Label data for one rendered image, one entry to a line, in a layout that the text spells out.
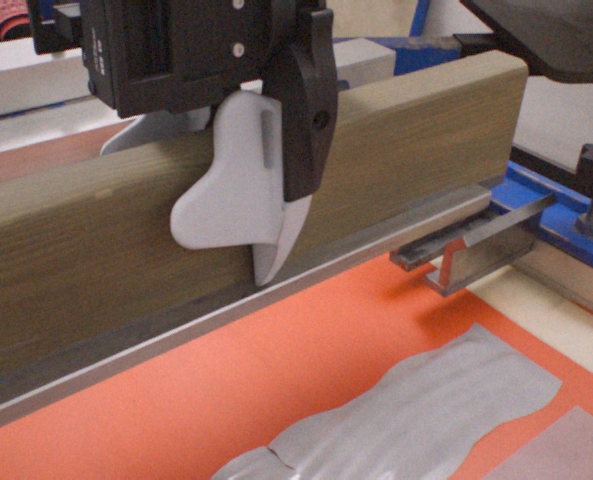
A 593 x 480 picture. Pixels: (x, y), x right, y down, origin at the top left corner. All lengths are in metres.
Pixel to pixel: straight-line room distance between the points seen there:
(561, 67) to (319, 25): 0.79
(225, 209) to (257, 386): 0.19
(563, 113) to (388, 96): 2.32
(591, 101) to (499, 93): 2.19
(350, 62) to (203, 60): 0.44
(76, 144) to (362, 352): 0.26
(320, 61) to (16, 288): 0.13
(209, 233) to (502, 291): 0.31
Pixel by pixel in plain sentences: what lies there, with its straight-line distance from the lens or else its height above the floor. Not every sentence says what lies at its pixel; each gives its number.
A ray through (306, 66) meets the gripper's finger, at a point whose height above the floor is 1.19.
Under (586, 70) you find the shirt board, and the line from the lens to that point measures 1.03.
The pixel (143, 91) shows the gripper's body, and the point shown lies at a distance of 0.23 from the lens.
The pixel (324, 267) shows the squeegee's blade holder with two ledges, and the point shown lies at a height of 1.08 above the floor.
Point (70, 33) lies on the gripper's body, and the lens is 0.27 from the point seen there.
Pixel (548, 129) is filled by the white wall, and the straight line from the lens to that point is 2.70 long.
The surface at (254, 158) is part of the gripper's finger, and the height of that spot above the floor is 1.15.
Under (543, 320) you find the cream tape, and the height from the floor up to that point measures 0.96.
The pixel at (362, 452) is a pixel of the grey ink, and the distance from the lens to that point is 0.40.
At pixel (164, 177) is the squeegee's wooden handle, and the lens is 0.27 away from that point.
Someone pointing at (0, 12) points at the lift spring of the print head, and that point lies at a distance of 0.76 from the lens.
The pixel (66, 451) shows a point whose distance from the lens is 0.42.
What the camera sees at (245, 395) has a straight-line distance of 0.44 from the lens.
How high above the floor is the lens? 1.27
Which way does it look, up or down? 34 degrees down
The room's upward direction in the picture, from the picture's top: 3 degrees clockwise
